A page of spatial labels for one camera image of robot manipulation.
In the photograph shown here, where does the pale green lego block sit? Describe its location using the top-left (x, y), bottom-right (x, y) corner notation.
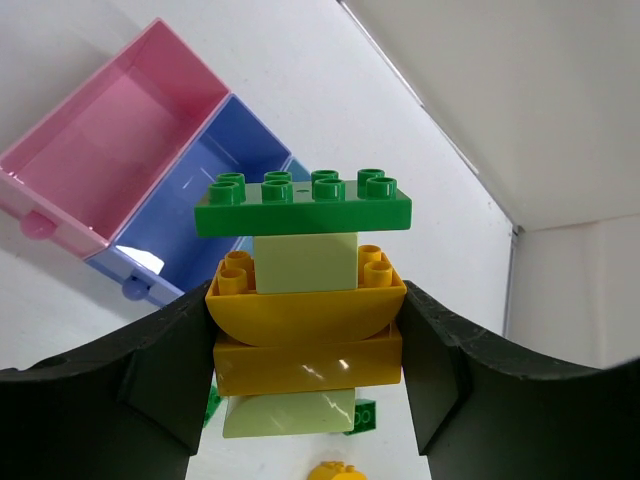
top-left (253, 232), bottom-right (358, 294)

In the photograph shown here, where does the small green lego brick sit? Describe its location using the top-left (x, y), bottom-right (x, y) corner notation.
top-left (344, 398), bottom-right (377, 436)

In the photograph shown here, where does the light blue plastic bin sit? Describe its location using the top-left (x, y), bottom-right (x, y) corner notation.
top-left (234, 156), bottom-right (311, 255)

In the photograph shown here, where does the green lego plate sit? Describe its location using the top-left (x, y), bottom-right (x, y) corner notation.
top-left (194, 169), bottom-right (412, 237)

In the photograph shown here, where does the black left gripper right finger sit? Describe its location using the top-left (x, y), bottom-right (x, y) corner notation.
top-left (397, 284), bottom-right (639, 479)

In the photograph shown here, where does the pink plastic bin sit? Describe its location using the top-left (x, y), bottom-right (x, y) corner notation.
top-left (1, 19), bottom-right (230, 259)

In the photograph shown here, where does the orange round lego piece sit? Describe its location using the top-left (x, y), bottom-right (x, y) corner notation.
top-left (307, 461), bottom-right (367, 480)

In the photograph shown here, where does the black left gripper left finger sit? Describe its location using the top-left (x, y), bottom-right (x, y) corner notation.
top-left (1, 283), bottom-right (216, 479)

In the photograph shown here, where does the yellow rectangular lego brick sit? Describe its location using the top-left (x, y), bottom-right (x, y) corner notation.
top-left (213, 323), bottom-right (402, 396)

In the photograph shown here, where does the pale green sloped lego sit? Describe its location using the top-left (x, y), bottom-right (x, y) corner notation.
top-left (222, 389), bottom-right (356, 439)

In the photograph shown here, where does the yellow curved lego brick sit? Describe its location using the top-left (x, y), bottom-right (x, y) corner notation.
top-left (205, 270), bottom-right (407, 347)

